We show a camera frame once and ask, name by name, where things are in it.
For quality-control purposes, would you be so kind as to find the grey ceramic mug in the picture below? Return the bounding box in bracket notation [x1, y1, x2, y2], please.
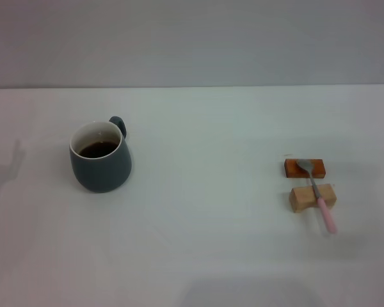
[69, 115, 132, 194]

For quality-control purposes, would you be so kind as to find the pink handled metal spoon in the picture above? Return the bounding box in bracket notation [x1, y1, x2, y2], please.
[295, 159, 338, 235]

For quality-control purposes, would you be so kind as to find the light wooden spoon rest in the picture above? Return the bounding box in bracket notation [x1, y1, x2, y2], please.
[289, 183, 337, 214]

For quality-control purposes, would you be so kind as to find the dark coffee liquid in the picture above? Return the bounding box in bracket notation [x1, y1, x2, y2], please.
[78, 141, 120, 159]

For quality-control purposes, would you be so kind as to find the brown wooden block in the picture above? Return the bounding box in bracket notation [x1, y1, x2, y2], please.
[282, 158, 326, 179]

